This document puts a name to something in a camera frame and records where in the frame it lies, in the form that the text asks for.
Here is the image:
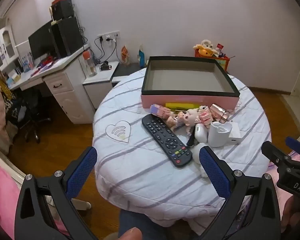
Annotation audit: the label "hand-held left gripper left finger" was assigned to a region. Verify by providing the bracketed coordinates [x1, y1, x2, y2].
[14, 146, 108, 240]

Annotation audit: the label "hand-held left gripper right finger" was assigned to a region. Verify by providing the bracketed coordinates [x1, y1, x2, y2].
[190, 145, 282, 240]

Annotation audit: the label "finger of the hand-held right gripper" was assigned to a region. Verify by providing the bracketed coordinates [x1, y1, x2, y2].
[261, 141, 293, 165]
[285, 137, 300, 160]

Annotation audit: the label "white figurine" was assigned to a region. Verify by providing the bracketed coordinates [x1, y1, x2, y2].
[191, 142, 210, 178]

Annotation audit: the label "white earbuds case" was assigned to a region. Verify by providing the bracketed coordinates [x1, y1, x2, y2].
[194, 123, 210, 144]

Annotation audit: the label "white charger adapter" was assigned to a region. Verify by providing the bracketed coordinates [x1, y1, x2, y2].
[229, 122, 241, 145]

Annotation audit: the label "pink white block pig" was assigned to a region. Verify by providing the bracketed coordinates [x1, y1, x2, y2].
[197, 106, 214, 125]

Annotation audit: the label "pink doll figure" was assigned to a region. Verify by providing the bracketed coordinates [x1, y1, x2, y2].
[167, 107, 200, 132]

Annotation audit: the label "black remote control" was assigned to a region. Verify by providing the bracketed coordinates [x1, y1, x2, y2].
[142, 114, 193, 168]

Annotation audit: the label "rose gold jar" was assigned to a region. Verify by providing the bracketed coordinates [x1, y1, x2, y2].
[210, 103, 232, 124]

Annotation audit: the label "yellow highlighter marker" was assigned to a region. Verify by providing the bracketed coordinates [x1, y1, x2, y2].
[165, 102, 197, 111]

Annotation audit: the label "pink box with black rim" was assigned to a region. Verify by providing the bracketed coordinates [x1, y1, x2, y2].
[141, 56, 241, 110]

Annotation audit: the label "pink purple block toy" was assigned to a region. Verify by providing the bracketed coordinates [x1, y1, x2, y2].
[149, 104, 177, 122]

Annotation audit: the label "person's right hand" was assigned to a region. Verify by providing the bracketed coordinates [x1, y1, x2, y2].
[281, 192, 300, 233]

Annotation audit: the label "person's left hand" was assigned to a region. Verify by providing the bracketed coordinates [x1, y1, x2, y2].
[107, 227, 143, 240]

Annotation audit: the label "beige slipper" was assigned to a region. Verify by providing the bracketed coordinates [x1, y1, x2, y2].
[72, 199, 92, 210]

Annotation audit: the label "white heart-shaped coaster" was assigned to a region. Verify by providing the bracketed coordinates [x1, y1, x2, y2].
[105, 120, 132, 144]

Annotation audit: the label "white door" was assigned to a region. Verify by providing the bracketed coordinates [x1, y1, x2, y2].
[290, 59, 300, 98]

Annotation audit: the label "white desk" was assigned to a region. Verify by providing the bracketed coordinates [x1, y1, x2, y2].
[7, 44, 95, 124]

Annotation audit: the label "pink bedding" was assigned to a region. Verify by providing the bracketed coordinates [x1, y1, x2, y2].
[0, 152, 65, 233]

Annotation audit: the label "black office chair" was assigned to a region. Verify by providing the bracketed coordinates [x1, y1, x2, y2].
[11, 90, 52, 143]

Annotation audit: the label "white low cabinet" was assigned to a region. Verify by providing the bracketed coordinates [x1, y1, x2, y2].
[82, 61, 119, 110]

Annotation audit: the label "red toy crate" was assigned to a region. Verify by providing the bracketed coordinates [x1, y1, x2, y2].
[194, 49, 231, 72]

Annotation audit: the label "clear bottle with orange lid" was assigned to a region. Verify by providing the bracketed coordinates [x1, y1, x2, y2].
[82, 50, 97, 77]

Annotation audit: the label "dark-topped low bench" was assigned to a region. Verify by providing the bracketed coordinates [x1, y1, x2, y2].
[111, 62, 148, 83]

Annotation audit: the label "colourful desk stationery pile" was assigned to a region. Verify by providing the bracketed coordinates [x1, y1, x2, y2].
[14, 52, 55, 79]

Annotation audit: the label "yellow white plush toy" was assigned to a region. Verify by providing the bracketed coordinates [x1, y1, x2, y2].
[193, 39, 219, 58]

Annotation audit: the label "orange snack bag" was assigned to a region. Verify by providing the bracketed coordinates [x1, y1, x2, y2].
[121, 45, 130, 67]

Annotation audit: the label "blue white bag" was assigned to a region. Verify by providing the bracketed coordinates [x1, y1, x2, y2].
[138, 44, 147, 68]

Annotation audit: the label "white glass-door cabinet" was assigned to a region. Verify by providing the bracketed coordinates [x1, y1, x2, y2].
[0, 25, 19, 70]

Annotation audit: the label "small black speaker box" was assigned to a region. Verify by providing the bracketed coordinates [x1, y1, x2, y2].
[51, 0, 74, 22]

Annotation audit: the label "black power cables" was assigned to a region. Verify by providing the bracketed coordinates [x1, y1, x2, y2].
[94, 36, 118, 63]

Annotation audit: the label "white wall socket strip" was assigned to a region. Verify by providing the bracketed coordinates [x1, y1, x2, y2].
[97, 31, 121, 43]

